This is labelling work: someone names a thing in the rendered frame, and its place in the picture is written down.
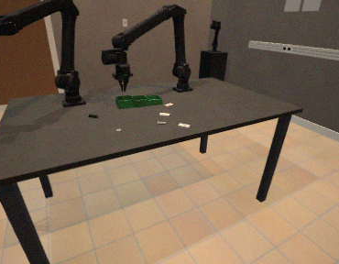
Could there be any green rack of bins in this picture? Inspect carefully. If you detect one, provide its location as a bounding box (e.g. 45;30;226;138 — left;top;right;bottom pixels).
115;95;162;109

